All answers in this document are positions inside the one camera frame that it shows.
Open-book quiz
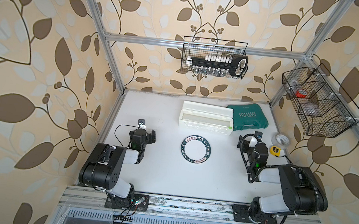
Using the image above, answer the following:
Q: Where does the white plate green rim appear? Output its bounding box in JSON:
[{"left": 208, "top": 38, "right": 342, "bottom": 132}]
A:
[{"left": 180, "top": 135, "right": 211, "bottom": 164}]

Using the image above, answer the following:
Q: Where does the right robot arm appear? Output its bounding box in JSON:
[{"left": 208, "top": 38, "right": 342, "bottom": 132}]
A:
[{"left": 232, "top": 131, "right": 328, "bottom": 224}]

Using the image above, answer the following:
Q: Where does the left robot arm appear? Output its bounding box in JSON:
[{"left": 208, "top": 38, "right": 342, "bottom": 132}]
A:
[{"left": 78, "top": 127, "right": 156, "bottom": 205}]

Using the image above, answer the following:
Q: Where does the yellow tape measure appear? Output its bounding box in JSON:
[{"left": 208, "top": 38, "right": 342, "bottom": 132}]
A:
[{"left": 270, "top": 146, "right": 281, "bottom": 157}]

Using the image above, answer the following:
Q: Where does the white tape roll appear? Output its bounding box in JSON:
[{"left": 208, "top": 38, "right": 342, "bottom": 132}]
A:
[{"left": 271, "top": 133, "right": 291, "bottom": 150}]

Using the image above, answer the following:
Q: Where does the green tool case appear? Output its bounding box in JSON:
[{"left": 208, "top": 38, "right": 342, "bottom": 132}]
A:
[{"left": 227, "top": 104, "right": 269, "bottom": 131}]

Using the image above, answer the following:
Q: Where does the red item in basket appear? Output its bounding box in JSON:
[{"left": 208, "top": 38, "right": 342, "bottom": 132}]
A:
[{"left": 295, "top": 89, "right": 308, "bottom": 99}]

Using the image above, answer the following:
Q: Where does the black socket set holder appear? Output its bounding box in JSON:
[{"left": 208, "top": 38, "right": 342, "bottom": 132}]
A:
[{"left": 185, "top": 54, "right": 248, "bottom": 79}]

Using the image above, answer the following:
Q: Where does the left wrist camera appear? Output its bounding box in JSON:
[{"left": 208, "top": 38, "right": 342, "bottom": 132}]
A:
[{"left": 138, "top": 119, "right": 146, "bottom": 129}]

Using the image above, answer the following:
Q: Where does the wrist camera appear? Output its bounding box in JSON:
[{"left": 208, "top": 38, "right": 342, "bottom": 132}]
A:
[
  {"left": 254, "top": 131, "right": 263, "bottom": 142},
  {"left": 138, "top": 119, "right": 146, "bottom": 129}
]

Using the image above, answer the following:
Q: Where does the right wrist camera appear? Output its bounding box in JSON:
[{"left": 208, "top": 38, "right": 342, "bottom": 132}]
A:
[{"left": 254, "top": 131, "right": 263, "bottom": 142}]

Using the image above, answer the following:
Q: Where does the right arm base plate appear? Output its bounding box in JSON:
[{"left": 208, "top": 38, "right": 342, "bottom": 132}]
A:
[{"left": 232, "top": 204, "right": 278, "bottom": 224}]

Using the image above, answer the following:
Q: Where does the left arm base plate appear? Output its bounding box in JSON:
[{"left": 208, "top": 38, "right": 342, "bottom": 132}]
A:
[{"left": 104, "top": 193, "right": 150, "bottom": 212}]

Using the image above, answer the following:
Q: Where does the aluminium front rail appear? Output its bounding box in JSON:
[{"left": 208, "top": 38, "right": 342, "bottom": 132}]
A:
[{"left": 58, "top": 185, "right": 322, "bottom": 224}]

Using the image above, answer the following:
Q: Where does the right black wire basket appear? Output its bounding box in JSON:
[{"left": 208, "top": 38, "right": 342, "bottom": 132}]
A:
[{"left": 282, "top": 63, "right": 359, "bottom": 138}]

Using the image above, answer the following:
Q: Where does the black wire basket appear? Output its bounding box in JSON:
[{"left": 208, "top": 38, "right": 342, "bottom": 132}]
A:
[
  {"left": 282, "top": 63, "right": 359, "bottom": 138},
  {"left": 180, "top": 36, "right": 248, "bottom": 79}
]

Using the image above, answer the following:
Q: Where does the back black wire basket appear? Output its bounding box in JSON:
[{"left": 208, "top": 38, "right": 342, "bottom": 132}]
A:
[{"left": 180, "top": 36, "right": 248, "bottom": 79}]

